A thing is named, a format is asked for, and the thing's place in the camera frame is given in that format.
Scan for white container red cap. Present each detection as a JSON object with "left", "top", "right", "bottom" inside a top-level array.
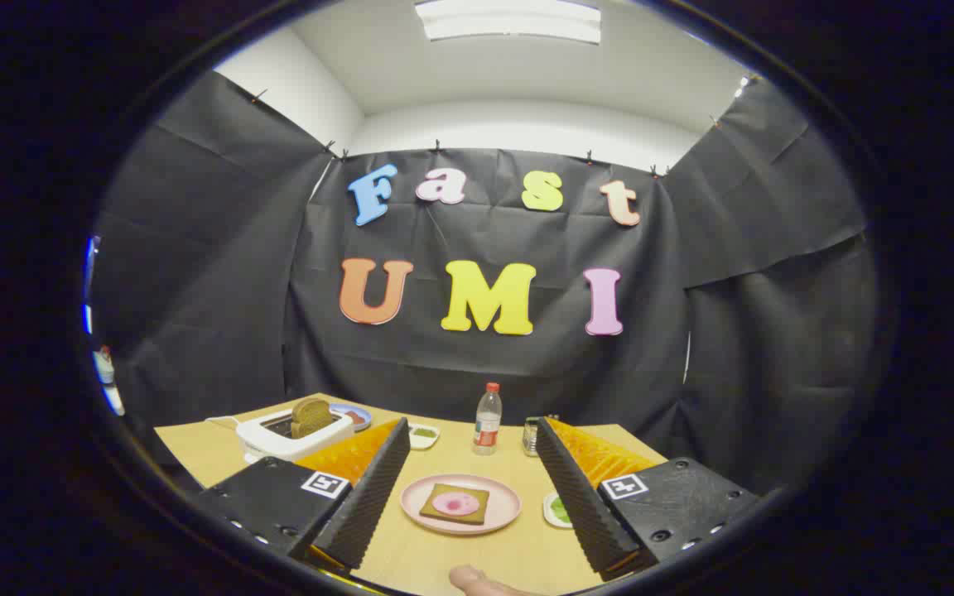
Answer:
[{"left": 93, "top": 346, "right": 125, "bottom": 416}]

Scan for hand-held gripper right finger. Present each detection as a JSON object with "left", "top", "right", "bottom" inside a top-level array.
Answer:
[{"left": 533, "top": 416, "right": 761, "bottom": 582}]

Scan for ceiling light panel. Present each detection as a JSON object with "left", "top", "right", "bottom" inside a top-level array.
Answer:
[{"left": 415, "top": 0, "right": 602, "bottom": 44}]

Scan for clear plastic bottle red cap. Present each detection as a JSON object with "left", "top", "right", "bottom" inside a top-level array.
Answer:
[{"left": 472, "top": 382, "right": 504, "bottom": 456}]

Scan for white toaster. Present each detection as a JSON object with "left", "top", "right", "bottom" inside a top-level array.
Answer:
[{"left": 235, "top": 408, "right": 355, "bottom": 463}]

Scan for metal mesh utensil holder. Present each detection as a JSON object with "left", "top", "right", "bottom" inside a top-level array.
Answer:
[{"left": 523, "top": 416, "right": 559, "bottom": 458}]

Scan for small white plate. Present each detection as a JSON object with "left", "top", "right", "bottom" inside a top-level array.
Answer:
[{"left": 542, "top": 492, "right": 575, "bottom": 530}]

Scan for black backdrop cloth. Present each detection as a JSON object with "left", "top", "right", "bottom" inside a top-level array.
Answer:
[{"left": 89, "top": 70, "right": 879, "bottom": 497}]

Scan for pink plate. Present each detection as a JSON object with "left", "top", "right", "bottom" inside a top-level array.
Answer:
[{"left": 400, "top": 473, "right": 523, "bottom": 536}]

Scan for blue plate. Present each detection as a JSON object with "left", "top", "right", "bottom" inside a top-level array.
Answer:
[{"left": 330, "top": 403, "right": 373, "bottom": 432}]

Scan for bread slice with ham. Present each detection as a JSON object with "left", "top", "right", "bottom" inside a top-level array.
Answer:
[{"left": 419, "top": 483, "right": 491, "bottom": 526}]

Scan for pink ham slice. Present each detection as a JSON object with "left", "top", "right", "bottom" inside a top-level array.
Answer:
[{"left": 431, "top": 491, "right": 481, "bottom": 517}]

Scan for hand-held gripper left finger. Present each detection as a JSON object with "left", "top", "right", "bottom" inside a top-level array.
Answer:
[{"left": 194, "top": 416, "right": 412, "bottom": 574}]

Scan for brown bread slice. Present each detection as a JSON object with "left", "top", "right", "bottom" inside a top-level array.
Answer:
[{"left": 291, "top": 398, "right": 335, "bottom": 440}]

